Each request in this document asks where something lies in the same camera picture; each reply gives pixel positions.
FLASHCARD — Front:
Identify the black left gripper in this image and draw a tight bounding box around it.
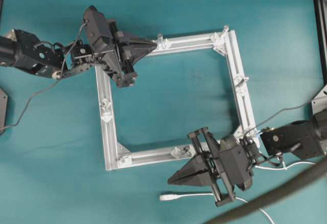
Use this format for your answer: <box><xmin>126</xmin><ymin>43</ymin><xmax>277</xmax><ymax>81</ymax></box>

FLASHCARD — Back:
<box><xmin>95</xmin><ymin>19</ymin><xmax>156</xmax><ymax>88</ymax></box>

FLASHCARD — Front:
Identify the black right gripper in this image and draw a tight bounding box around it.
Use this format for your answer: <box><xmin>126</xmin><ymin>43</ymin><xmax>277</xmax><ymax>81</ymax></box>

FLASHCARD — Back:
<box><xmin>168</xmin><ymin>127</ymin><xmax>235</xmax><ymax>207</ymax></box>

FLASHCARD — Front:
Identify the white cable with plug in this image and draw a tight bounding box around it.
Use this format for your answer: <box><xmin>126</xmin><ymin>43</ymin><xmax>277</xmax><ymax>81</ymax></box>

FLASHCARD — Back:
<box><xmin>159</xmin><ymin>157</ymin><xmax>317</xmax><ymax>224</ymax></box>

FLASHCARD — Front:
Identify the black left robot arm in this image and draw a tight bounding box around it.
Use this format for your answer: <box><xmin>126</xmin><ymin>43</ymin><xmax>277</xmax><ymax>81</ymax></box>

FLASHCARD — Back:
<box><xmin>1</xmin><ymin>18</ymin><xmax>157</xmax><ymax>88</ymax></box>

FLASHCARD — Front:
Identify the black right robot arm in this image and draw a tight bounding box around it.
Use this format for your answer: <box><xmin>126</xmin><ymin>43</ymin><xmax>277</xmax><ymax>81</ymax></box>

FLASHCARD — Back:
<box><xmin>168</xmin><ymin>109</ymin><xmax>326</xmax><ymax>206</ymax></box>

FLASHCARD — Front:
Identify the steel pin top middle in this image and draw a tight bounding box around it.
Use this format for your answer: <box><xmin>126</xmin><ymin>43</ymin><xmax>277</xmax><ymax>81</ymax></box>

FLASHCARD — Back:
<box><xmin>157</xmin><ymin>33</ymin><xmax>172</xmax><ymax>50</ymax></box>

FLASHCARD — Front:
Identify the steel pin top right corner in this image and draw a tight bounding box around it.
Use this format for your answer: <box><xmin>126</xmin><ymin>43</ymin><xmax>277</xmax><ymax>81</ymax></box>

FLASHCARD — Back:
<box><xmin>209</xmin><ymin>25</ymin><xmax>229</xmax><ymax>47</ymax></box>

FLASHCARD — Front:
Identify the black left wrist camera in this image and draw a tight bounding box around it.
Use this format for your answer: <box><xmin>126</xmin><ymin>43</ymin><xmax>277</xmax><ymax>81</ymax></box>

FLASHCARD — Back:
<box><xmin>83</xmin><ymin>5</ymin><xmax>113</xmax><ymax>53</ymax></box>

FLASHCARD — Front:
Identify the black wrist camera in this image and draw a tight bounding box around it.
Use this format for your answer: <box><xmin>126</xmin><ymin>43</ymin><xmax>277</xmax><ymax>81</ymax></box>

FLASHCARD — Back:
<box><xmin>83</xmin><ymin>5</ymin><xmax>113</xmax><ymax>53</ymax></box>
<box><xmin>219</xmin><ymin>135</ymin><xmax>253</xmax><ymax>191</ymax></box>

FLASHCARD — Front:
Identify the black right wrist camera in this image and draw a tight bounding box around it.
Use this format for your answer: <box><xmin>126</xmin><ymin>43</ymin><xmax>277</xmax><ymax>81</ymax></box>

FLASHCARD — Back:
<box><xmin>219</xmin><ymin>135</ymin><xmax>253</xmax><ymax>191</ymax></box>

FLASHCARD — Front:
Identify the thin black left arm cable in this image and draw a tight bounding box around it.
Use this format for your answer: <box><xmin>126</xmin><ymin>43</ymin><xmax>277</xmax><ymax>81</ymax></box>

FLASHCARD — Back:
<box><xmin>0</xmin><ymin>23</ymin><xmax>89</xmax><ymax>135</ymax></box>

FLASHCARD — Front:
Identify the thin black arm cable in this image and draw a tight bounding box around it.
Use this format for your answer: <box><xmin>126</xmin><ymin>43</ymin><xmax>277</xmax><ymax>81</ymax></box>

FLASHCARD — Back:
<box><xmin>0</xmin><ymin>23</ymin><xmax>89</xmax><ymax>135</ymax></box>
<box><xmin>244</xmin><ymin>101</ymin><xmax>314</xmax><ymax>139</ymax></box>

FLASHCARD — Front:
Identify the square aluminium extrusion frame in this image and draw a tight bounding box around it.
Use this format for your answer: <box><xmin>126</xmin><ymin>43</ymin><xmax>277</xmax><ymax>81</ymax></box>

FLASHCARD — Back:
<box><xmin>95</xmin><ymin>30</ymin><xmax>256</xmax><ymax>171</ymax></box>

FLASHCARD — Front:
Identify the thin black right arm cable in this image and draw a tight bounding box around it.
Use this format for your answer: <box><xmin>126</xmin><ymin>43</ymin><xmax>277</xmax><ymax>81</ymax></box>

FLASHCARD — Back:
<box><xmin>244</xmin><ymin>101</ymin><xmax>314</xmax><ymax>139</ymax></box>

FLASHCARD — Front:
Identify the thick black hose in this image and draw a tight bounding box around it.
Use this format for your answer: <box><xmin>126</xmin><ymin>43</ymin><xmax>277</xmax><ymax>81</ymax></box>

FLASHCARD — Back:
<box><xmin>204</xmin><ymin>159</ymin><xmax>327</xmax><ymax>224</ymax></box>

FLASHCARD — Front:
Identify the black vertical rail right edge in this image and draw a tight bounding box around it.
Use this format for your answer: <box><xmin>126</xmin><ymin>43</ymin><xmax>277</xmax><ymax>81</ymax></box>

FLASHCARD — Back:
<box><xmin>313</xmin><ymin>0</ymin><xmax>326</xmax><ymax>85</ymax></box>

